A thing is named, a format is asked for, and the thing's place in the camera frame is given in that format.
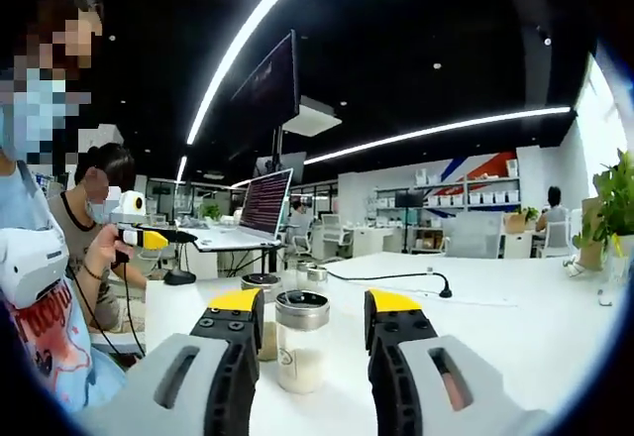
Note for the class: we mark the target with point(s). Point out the grey office chair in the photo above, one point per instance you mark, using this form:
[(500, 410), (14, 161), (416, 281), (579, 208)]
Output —
[(473, 235)]

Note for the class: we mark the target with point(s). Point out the white storage shelf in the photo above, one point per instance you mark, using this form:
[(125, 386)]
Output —
[(488, 179)]

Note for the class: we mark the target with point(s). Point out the long ceiling light strip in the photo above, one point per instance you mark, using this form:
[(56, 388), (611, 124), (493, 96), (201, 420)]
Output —
[(193, 131)]

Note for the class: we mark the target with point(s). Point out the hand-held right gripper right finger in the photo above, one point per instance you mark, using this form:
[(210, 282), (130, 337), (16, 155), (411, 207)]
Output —
[(396, 391)]

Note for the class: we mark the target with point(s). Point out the row of white storage boxes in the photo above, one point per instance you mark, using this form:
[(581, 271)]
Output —
[(488, 198)]

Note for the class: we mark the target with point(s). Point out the cardboard box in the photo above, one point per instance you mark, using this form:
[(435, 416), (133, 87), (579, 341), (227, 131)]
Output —
[(515, 222)]

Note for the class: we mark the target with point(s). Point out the green potted plant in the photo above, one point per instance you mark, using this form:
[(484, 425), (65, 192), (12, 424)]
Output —
[(616, 198)]

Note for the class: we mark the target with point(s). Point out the white laptop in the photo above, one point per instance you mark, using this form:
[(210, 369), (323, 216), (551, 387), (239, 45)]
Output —
[(267, 203)]

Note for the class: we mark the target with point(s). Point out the white ceiling air conditioner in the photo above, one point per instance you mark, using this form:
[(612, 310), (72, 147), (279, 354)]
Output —
[(312, 119)]

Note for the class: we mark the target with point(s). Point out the black computer mouse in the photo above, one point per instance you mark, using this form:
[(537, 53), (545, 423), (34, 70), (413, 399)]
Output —
[(179, 277)]

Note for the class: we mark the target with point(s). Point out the large dark hanging monitor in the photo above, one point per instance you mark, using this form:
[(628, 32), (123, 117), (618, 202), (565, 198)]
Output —
[(272, 79)]

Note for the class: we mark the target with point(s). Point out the white crumpled wrapper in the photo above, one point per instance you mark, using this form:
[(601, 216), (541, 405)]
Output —
[(577, 268)]

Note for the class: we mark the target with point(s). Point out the brown paper bag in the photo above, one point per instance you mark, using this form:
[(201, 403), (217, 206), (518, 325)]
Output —
[(592, 252)]

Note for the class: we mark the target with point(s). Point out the tan powder seasoning bottle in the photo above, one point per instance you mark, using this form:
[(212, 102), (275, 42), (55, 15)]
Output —
[(303, 270)]

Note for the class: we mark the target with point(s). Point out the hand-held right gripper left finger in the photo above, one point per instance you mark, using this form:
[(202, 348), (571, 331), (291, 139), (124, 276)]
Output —
[(225, 386)]

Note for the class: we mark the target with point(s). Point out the small dark hanging monitor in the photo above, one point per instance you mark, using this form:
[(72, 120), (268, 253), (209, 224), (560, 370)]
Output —
[(297, 161)]

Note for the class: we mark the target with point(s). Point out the brown granule seasoning bottle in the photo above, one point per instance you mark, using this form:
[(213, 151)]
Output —
[(262, 281)]

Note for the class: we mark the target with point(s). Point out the small metal clip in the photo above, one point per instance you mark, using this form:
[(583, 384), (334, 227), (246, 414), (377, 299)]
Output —
[(604, 299)]

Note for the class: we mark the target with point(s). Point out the person's left hand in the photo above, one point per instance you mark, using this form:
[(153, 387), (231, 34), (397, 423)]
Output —
[(101, 252)]

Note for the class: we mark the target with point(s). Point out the black monitor on floor stand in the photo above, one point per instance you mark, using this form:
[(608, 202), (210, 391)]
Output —
[(408, 199)]

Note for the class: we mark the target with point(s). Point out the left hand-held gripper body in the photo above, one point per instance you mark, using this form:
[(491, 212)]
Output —
[(126, 215)]

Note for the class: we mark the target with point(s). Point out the white powder seasoning bottle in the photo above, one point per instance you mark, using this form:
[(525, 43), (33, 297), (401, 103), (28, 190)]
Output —
[(302, 352), (318, 276)]

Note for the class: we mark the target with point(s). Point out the white chest device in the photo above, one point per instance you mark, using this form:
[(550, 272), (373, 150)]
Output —
[(30, 262)]

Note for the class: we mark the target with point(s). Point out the small potted plant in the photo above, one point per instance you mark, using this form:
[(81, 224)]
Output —
[(530, 213), (210, 210)]

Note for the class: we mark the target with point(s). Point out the white mesh office chair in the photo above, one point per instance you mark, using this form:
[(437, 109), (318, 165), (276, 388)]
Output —
[(333, 233), (301, 238)]

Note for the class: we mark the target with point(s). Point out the person's dark hair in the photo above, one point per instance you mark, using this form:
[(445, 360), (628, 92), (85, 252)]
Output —
[(74, 0)]

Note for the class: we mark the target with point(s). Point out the black laptop stand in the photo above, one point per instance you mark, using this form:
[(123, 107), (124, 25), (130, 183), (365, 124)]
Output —
[(271, 262)]

